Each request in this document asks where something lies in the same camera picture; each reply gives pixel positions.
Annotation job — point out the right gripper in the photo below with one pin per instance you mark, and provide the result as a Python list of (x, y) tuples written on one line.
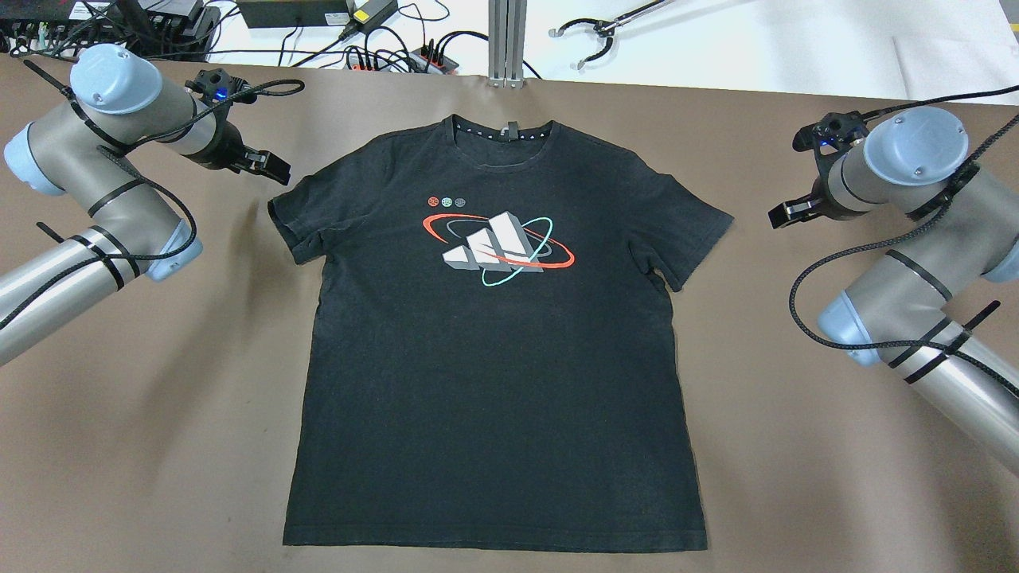
[(831, 204)]

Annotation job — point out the white paper sheet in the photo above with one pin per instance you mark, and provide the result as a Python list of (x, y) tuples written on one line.
[(931, 67)]

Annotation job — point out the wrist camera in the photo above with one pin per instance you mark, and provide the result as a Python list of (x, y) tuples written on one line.
[(837, 131), (215, 86)]

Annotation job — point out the black graphic t-shirt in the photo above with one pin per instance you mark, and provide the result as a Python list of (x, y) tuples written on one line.
[(492, 360)]

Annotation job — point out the red black usb hub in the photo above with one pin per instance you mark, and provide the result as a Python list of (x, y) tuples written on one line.
[(382, 60)]

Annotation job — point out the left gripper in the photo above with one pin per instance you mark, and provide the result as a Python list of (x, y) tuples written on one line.
[(225, 149)]

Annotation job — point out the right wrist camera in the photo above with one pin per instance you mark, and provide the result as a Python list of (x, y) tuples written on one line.
[(837, 131)]

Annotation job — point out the grabber reacher tool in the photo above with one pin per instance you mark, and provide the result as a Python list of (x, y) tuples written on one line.
[(606, 30)]

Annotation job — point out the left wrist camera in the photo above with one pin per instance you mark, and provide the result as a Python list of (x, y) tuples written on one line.
[(215, 86)]

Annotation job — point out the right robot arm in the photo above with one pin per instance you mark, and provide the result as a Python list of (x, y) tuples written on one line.
[(918, 159)]

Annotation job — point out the black power adapter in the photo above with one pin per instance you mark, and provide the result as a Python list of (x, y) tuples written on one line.
[(364, 18)]

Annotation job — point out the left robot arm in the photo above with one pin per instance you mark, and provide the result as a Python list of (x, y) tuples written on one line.
[(115, 102)]

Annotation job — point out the black flat box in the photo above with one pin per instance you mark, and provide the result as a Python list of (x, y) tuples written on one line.
[(294, 14)]

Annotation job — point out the aluminium frame post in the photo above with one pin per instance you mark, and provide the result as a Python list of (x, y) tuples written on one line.
[(506, 38)]

